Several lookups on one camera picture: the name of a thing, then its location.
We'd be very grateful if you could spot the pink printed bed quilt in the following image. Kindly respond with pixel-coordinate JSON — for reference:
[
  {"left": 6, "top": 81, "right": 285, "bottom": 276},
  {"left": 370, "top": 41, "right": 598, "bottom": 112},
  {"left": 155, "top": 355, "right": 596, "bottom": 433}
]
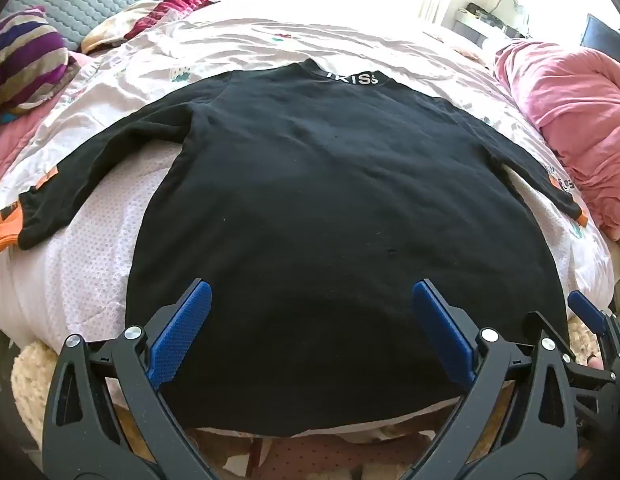
[{"left": 0, "top": 0, "right": 616, "bottom": 441}]

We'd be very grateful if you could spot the black monitor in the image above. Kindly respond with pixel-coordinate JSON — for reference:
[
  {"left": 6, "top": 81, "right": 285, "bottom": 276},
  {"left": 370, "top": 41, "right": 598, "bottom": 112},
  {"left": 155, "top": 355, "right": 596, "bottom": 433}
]
[{"left": 580, "top": 14, "right": 620, "bottom": 56}]

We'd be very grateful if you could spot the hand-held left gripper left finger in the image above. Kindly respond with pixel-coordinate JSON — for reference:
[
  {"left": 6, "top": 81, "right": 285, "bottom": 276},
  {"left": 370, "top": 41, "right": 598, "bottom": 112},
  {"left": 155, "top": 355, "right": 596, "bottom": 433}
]
[{"left": 41, "top": 280, "right": 226, "bottom": 480}]

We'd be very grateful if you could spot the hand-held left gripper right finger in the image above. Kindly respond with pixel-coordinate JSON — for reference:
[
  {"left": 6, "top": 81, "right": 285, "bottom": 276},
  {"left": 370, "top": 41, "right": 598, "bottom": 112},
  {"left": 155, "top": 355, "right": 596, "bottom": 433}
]
[{"left": 412, "top": 279, "right": 578, "bottom": 480}]

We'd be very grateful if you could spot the purple striped pillow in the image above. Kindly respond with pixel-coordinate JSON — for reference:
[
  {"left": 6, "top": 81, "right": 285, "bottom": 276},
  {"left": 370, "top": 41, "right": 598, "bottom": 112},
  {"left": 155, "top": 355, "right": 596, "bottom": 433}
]
[{"left": 0, "top": 7, "right": 78, "bottom": 116}]

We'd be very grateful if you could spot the black sweatshirt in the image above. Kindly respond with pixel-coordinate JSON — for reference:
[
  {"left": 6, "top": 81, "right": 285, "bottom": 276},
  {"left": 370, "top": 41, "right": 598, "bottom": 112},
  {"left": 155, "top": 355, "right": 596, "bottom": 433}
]
[{"left": 0, "top": 58, "right": 590, "bottom": 438}]

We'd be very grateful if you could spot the white desk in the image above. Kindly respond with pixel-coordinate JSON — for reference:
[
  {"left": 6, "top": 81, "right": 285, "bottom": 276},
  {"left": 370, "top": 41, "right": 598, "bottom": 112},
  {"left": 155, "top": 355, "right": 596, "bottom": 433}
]
[{"left": 452, "top": 2, "right": 531, "bottom": 41}]

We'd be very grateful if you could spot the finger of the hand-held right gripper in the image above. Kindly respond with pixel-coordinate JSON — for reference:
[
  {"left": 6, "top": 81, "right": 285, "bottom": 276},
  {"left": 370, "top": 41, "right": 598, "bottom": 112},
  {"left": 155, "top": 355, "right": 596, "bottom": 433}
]
[
  {"left": 566, "top": 290, "right": 620, "bottom": 376},
  {"left": 524, "top": 311, "right": 616, "bottom": 386}
]

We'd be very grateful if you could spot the grey quilted headboard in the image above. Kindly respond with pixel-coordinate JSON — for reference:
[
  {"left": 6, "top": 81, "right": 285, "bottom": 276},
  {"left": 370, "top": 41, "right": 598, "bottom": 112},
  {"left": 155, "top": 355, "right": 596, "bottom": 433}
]
[{"left": 0, "top": 0, "right": 191, "bottom": 53}]

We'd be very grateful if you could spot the red floral blanket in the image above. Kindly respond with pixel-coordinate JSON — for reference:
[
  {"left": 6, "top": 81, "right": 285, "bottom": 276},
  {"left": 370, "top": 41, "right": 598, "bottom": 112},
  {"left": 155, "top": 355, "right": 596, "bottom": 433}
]
[{"left": 80, "top": 0, "right": 208, "bottom": 56}]

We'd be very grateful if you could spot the pink blanket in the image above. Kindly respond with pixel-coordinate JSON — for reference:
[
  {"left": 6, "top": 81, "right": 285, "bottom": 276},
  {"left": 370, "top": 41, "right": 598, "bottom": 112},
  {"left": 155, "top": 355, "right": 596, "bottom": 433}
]
[{"left": 492, "top": 40, "right": 620, "bottom": 246}]

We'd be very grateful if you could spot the cream fluffy rug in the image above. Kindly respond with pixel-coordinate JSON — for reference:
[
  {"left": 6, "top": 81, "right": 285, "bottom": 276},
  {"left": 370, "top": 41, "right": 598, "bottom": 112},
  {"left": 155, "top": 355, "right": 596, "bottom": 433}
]
[{"left": 10, "top": 340, "right": 136, "bottom": 480}]

